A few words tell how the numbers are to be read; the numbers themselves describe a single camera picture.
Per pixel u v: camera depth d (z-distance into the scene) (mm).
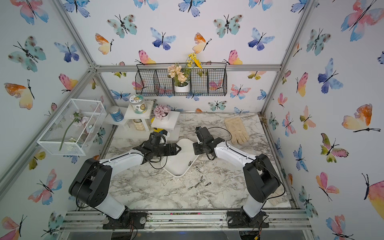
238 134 1080
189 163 922
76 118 737
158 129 1014
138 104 845
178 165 845
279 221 744
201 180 866
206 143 673
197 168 914
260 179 454
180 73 810
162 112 866
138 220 739
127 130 1080
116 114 906
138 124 1040
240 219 717
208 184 855
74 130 727
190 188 845
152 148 724
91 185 449
